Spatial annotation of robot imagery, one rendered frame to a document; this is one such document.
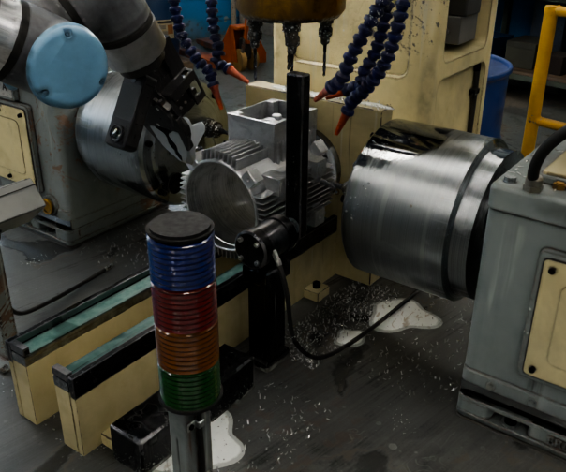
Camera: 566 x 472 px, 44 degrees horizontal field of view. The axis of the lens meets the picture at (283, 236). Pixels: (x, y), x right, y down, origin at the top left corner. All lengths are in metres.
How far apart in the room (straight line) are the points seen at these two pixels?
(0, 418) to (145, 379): 0.22
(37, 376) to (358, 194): 0.52
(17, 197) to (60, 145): 0.37
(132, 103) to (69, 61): 0.26
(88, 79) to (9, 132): 0.77
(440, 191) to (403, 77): 0.40
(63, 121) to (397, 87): 0.65
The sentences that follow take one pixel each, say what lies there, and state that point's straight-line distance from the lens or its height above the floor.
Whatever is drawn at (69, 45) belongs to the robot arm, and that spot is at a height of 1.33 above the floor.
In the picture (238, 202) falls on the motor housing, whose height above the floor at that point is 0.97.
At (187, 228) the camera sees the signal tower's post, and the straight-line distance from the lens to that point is 0.61.
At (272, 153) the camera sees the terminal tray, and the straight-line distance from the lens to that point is 1.15.
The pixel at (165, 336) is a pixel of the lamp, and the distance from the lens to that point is 0.65.
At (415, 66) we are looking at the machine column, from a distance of 1.31.
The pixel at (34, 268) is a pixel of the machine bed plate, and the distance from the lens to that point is 1.49.
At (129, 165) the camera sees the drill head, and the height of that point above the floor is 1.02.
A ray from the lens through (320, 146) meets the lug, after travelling 1.22.
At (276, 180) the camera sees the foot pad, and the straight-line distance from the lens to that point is 1.10.
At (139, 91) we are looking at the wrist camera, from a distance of 1.04.
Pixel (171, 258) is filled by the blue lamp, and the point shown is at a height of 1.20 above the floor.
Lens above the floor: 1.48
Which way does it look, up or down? 26 degrees down
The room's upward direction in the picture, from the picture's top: straight up
